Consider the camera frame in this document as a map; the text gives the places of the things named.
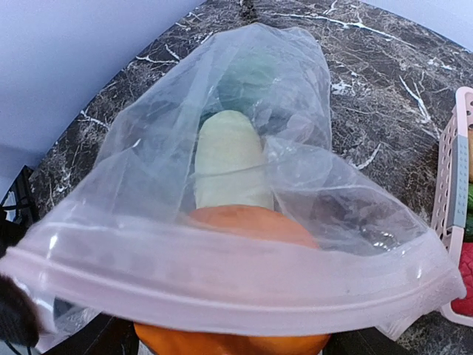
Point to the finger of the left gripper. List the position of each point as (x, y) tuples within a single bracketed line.
[(19, 323)]

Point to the pink perforated plastic basket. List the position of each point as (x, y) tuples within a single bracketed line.
[(452, 184)]

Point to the red toy fruit front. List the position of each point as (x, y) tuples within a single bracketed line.
[(464, 306)]

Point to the green toy cucumber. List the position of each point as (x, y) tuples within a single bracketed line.
[(468, 231)]

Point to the clear zip top bag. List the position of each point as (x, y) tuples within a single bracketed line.
[(336, 253)]

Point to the white toy radish with leaves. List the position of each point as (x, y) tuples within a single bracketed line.
[(229, 157)]

